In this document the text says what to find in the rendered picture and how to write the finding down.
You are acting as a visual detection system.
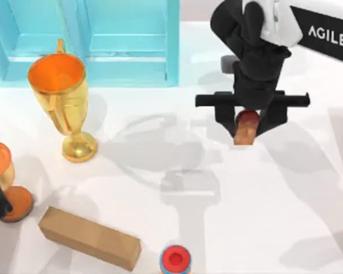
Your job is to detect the brown cardboard box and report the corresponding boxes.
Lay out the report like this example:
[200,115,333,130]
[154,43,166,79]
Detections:
[38,205,142,272]

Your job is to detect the bottle with red cap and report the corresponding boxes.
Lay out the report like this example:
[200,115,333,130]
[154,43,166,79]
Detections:
[159,244,194,274]

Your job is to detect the red and brown seal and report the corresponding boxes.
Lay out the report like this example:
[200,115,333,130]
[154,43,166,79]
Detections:
[233,109,260,146]

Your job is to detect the orange trophy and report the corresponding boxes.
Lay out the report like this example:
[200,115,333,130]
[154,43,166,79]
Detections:
[0,134,35,224]

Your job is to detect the light blue rack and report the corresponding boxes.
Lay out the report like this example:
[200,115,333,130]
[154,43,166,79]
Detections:
[0,0,180,88]

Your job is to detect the pale grey rounded box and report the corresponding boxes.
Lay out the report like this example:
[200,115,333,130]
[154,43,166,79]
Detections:
[221,55,238,74]

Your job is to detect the gold trophy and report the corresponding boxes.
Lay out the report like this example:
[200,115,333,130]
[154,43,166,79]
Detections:
[27,38,99,164]

